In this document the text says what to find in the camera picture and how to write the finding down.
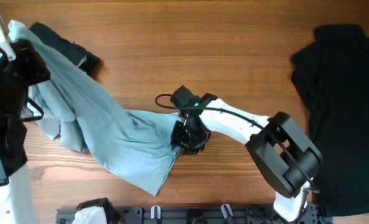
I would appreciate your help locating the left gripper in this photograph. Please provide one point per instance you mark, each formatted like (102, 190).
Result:
(28, 57)

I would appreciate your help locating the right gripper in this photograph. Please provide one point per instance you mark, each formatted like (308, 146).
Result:
(178, 135)

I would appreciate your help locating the light blue t-shirt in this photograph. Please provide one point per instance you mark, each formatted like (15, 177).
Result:
(135, 145)

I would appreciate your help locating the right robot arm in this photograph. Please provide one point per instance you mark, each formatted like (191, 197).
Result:
(285, 156)

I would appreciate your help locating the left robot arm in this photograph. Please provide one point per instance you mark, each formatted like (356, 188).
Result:
(16, 108)

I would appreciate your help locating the black folded garment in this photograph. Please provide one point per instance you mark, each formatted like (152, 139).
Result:
(78, 55)

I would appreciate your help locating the black shirt at right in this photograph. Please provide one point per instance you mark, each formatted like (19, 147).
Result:
(332, 77)

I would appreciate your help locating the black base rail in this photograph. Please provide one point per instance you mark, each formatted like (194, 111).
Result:
(252, 214)

